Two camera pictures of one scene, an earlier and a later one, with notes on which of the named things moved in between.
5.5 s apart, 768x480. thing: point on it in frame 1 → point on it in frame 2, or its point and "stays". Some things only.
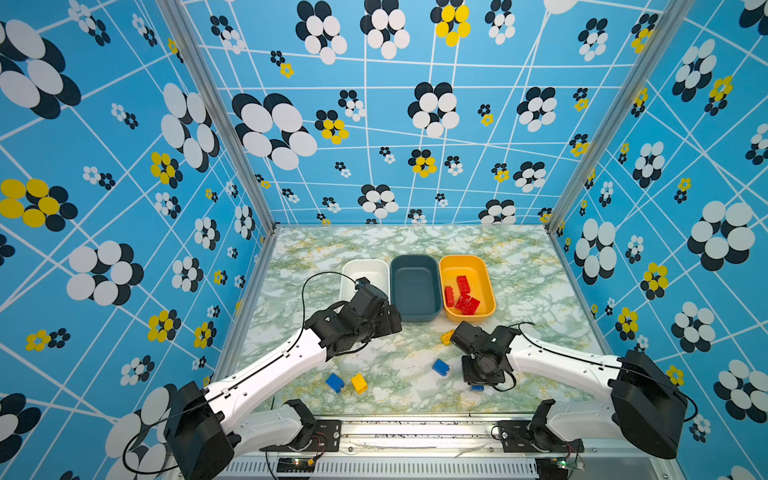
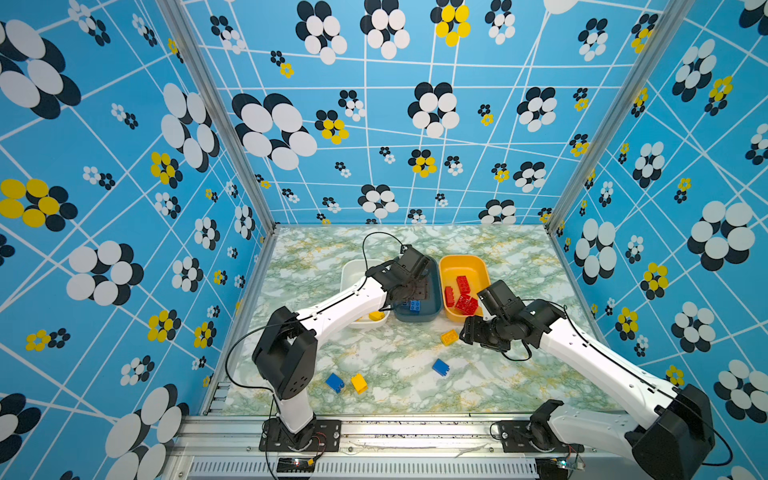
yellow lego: [446, 337] stays
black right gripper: [470, 380] → [471, 333]
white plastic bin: [377, 271] stays
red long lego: [449, 296] stays
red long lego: [463, 285] stays
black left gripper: [387, 326] → [422, 287]
